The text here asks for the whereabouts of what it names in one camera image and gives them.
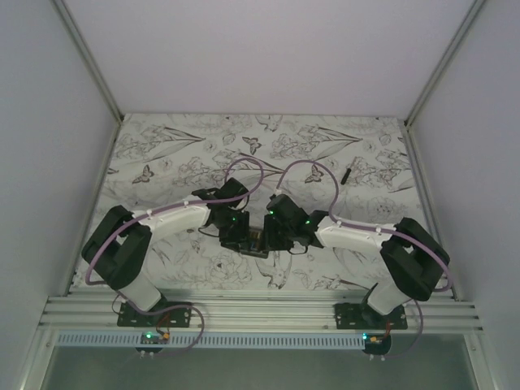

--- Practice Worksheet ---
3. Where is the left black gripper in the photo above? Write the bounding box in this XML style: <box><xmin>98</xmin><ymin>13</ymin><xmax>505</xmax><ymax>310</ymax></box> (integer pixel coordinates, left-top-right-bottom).
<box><xmin>214</xmin><ymin>209</ymin><xmax>250</xmax><ymax>254</ymax></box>

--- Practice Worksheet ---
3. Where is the black fuse box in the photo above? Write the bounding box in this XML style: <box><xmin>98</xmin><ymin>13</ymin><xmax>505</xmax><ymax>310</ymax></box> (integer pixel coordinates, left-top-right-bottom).
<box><xmin>239</xmin><ymin>227</ymin><xmax>269</xmax><ymax>259</ymax></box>

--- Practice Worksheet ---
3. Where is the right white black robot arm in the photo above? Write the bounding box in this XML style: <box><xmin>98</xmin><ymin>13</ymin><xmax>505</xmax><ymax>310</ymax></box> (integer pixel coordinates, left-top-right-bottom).
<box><xmin>264</xmin><ymin>194</ymin><xmax>452</xmax><ymax>329</ymax></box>

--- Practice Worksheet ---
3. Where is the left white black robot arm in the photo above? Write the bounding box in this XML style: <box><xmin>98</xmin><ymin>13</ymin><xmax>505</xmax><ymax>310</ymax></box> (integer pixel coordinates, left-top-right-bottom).
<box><xmin>81</xmin><ymin>178</ymin><xmax>250</xmax><ymax>327</ymax></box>

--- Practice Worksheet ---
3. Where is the black screwdriver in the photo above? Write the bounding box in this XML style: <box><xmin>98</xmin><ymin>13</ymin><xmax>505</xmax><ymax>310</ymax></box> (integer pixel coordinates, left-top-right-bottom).
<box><xmin>340</xmin><ymin>167</ymin><xmax>352</xmax><ymax>185</ymax></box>

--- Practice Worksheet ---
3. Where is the floral printed mat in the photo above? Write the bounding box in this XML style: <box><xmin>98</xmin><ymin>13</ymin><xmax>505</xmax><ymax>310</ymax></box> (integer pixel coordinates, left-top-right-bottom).
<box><xmin>93</xmin><ymin>114</ymin><xmax>423</xmax><ymax>290</ymax></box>

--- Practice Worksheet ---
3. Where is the left green circuit board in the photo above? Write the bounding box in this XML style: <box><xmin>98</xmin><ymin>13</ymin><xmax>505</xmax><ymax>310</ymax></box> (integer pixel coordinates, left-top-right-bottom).
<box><xmin>136</xmin><ymin>331</ymin><xmax>170</xmax><ymax>354</ymax></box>

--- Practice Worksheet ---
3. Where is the green circuit board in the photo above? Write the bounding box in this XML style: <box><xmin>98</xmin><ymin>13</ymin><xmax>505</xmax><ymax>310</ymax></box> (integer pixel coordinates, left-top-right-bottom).
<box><xmin>362</xmin><ymin>333</ymin><xmax>392</xmax><ymax>356</ymax></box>
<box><xmin>136</xmin><ymin>331</ymin><xmax>170</xmax><ymax>354</ymax></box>

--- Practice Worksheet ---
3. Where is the right green circuit board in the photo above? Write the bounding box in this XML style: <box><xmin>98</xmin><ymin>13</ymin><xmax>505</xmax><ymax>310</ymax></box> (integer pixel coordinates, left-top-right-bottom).
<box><xmin>362</xmin><ymin>333</ymin><xmax>392</xmax><ymax>356</ymax></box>

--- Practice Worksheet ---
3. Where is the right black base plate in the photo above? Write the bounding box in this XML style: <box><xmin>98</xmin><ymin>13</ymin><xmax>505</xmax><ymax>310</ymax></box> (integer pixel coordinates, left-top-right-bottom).
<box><xmin>333</xmin><ymin>302</ymin><xmax>408</xmax><ymax>331</ymax></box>

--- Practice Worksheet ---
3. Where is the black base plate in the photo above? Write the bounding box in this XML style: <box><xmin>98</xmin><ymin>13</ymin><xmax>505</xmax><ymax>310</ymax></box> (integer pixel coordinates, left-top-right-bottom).
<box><xmin>333</xmin><ymin>302</ymin><xmax>408</xmax><ymax>331</ymax></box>
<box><xmin>116</xmin><ymin>301</ymin><xmax>192</xmax><ymax>328</ymax></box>

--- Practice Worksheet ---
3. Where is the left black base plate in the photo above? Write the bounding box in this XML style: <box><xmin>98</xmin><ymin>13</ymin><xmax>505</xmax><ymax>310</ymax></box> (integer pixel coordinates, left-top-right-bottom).
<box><xmin>116</xmin><ymin>301</ymin><xmax>192</xmax><ymax>328</ymax></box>

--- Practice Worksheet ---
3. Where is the aluminium rail front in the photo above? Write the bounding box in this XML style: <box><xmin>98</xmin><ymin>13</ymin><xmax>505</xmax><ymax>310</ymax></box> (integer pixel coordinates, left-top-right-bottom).
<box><xmin>39</xmin><ymin>288</ymin><xmax>483</xmax><ymax>334</ymax></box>

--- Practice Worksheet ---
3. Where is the white slotted cable duct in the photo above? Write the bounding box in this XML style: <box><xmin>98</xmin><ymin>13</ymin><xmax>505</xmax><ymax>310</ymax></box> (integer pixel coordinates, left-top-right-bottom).
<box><xmin>55</xmin><ymin>331</ymin><xmax>364</xmax><ymax>350</ymax></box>

